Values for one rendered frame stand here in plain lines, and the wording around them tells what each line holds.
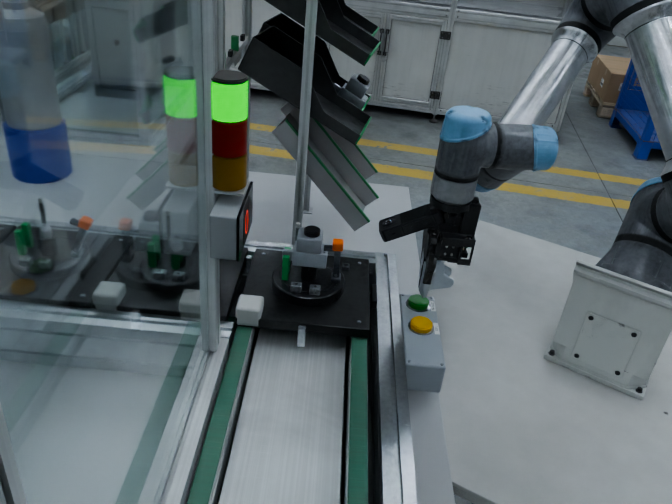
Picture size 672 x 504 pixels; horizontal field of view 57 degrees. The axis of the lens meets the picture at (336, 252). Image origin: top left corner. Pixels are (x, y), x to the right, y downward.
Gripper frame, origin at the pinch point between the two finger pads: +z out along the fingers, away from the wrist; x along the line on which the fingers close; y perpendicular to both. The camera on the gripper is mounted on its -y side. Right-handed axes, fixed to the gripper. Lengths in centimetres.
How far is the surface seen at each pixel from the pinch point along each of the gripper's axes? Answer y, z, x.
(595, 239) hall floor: 136, 99, 219
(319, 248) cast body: -19.8, -7.4, -0.6
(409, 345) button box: -2.4, 3.4, -12.5
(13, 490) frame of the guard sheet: -35, -33, -74
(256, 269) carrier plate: -32.0, 2.4, 5.4
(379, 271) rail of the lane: -7.2, 3.4, 10.6
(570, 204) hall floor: 135, 99, 265
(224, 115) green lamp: -33, -38, -20
